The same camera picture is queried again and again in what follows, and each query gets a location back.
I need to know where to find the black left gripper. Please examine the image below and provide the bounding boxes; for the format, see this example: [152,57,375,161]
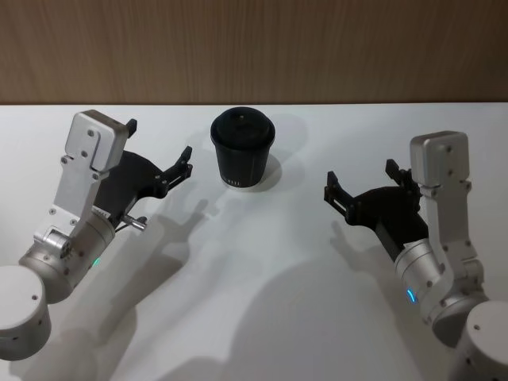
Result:
[92,117,194,229]

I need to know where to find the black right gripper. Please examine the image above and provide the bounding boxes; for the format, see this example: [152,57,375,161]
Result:
[323,158,430,261]

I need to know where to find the black paper cup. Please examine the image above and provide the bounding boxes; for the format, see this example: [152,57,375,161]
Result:
[212,134,275,191]

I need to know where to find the black plastic cup lid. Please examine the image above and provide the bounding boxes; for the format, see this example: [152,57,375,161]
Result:
[210,106,277,151]

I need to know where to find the thin cable with silver plug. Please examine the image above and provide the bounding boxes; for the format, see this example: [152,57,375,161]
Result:
[113,214,149,233]

